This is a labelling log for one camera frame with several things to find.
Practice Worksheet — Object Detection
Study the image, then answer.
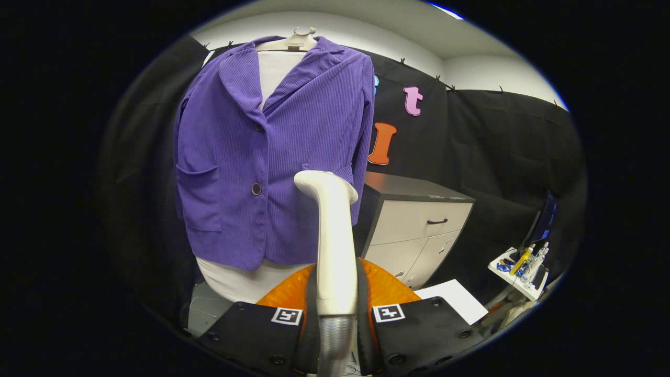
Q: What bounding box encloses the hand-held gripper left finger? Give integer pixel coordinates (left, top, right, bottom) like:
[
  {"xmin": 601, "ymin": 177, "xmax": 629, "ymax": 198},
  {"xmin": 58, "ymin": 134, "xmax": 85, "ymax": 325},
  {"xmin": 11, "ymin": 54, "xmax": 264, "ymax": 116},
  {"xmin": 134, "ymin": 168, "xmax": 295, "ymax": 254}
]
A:
[{"xmin": 196, "ymin": 262, "xmax": 320, "ymax": 375}]

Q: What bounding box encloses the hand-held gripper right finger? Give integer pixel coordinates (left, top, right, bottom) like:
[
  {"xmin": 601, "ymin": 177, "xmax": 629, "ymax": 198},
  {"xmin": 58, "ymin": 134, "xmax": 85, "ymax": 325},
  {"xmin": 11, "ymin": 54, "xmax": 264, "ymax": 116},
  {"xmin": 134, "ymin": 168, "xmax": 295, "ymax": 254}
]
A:
[{"xmin": 356, "ymin": 258, "xmax": 487, "ymax": 376}]

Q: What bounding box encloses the white garment steamer with hose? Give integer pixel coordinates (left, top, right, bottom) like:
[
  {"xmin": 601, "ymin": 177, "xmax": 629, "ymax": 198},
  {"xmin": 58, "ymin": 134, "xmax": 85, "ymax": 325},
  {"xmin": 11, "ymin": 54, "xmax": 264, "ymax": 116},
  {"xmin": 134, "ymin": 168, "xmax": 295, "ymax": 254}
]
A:
[{"xmin": 293, "ymin": 170, "xmax": 360, "ymax": 377}]

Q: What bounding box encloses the purple corduroy jacket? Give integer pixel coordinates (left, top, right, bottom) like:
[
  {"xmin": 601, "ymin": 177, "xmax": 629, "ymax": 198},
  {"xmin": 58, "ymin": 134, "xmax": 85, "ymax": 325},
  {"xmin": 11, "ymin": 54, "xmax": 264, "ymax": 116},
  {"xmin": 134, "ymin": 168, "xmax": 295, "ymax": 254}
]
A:
[{"xmin": 173, "ymin": 35, "xmax": 376, "ymax": 272}]

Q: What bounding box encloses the white dress form torso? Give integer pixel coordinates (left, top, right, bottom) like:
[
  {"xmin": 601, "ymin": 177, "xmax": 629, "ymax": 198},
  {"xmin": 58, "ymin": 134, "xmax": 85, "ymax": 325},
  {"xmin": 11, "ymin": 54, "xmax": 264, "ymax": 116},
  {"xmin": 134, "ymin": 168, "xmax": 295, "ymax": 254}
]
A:
[{"xmin": 196, "ymin": 51, "xmax": 316, "ymax": 305}]

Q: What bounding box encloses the white paper sheet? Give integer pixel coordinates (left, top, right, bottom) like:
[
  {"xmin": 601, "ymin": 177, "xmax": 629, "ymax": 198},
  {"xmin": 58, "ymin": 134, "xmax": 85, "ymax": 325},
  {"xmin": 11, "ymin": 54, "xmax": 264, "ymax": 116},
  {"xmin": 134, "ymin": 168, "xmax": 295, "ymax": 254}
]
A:
[{"xmin": 413, "ymin": 279, "xmax": 489, "ymax": 326}]

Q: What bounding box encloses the grey base unit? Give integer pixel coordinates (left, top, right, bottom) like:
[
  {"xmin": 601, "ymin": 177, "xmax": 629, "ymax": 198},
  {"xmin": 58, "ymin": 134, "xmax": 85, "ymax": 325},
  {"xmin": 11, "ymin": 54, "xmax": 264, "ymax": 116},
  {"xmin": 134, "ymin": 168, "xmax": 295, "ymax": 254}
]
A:
[{"xmin": 185, "ymin": 282, "xmax": 234, "ymax": 339}]

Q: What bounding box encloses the grey top white cabinet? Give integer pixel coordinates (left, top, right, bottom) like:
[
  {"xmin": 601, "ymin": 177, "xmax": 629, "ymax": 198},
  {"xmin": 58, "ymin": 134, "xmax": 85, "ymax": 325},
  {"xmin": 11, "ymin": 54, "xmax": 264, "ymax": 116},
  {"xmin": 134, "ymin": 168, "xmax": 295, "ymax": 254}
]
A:
[{"xmin": 353, "ymin": 171, "xmax": 476, "ymax": 291}]

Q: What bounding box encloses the white shelf tray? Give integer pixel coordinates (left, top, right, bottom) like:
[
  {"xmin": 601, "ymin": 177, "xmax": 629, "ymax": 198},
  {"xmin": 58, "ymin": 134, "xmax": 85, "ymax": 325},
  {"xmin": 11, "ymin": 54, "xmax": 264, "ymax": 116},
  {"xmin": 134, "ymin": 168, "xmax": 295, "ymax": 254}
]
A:
[{"xmin": 487, "ymin": 247, "xmax": 550, "ymax": 302}]

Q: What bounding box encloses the yellow bottle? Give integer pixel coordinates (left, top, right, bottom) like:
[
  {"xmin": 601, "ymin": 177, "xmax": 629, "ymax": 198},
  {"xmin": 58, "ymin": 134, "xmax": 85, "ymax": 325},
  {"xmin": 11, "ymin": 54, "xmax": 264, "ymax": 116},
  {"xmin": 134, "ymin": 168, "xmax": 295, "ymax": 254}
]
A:
[{"xmin": 510, "ymin": 245, "xmax": 536, "ymax": 276}]

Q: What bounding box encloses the dark computer monitor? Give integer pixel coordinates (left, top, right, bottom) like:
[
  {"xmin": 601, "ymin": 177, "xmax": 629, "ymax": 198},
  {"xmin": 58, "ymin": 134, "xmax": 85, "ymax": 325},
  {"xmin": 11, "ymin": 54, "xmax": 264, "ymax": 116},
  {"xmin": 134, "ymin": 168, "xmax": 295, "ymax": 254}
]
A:
[{"xmin": 523, "ymin": 191, "xmax": 559, "ymax": 258}]

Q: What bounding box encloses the row of black cloth clips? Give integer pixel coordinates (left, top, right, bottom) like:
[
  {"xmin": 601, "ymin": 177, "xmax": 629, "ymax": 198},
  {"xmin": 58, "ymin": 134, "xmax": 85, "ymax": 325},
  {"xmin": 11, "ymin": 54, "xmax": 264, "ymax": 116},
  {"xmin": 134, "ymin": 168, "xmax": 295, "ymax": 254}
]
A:
[{"xmin": 202, "ymin": 41, "xmax": 562, "ymax": 108}]

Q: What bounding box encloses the ceiling light panel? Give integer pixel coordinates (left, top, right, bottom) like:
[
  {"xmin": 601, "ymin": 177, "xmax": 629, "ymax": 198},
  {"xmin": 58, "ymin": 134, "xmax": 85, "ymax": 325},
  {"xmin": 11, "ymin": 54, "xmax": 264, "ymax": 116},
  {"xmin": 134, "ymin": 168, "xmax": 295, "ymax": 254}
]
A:
[{"xmin": 426, "ymin": 1, "xmax": 465, "ymax": 20}]

